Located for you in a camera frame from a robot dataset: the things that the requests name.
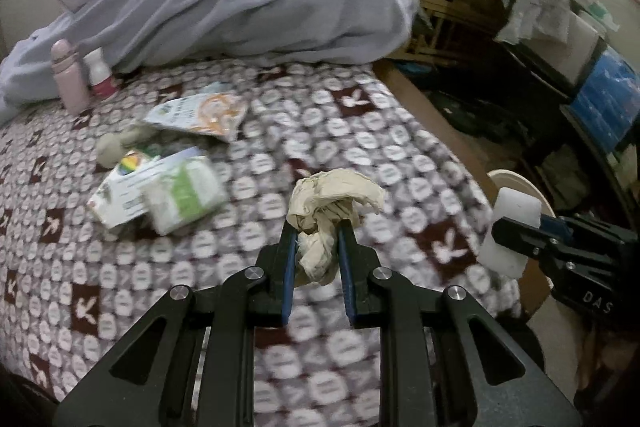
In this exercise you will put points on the white orange snack packet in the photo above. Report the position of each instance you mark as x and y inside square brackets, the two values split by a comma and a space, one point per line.
[210, 112]

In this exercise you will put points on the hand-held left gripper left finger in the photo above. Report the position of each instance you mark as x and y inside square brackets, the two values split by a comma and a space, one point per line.
[286, 277]

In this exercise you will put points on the white green tissue pack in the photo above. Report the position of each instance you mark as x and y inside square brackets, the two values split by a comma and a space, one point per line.
[185, 197]

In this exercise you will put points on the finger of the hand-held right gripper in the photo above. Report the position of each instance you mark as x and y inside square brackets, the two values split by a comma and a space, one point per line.
[555, 224]
[520, 237]

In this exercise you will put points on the white pill bottle pink label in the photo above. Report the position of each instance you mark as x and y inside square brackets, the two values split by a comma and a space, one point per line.
[102, 77]

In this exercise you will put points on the grey maroon printed blanket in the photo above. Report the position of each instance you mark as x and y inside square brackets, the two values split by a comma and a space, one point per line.
[350, 132]

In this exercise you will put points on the white foam block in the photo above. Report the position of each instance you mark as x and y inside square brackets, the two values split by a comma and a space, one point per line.
[515, 202]

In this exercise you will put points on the beige paper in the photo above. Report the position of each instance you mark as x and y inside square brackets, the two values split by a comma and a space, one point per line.
[325, 197]

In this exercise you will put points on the small white plush toy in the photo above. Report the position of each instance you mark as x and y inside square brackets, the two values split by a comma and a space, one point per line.
[112, 149]

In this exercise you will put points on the blue plastic-wrapped package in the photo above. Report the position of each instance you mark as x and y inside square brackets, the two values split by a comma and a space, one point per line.
[610, 92]

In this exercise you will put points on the wooden bed frame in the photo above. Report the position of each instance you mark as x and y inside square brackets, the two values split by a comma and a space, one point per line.
[425, 107]

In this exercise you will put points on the green white medicine box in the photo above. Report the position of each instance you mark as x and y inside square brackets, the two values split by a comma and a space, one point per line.
[120, 197]

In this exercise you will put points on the cream plastic bin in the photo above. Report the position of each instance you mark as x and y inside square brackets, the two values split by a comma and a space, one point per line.
[515, 179]

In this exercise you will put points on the pink thermos bottle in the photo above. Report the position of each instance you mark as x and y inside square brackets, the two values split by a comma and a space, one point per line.
[70, 82]

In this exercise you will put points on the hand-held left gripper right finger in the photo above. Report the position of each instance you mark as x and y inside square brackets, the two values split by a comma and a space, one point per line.
[346, 277]

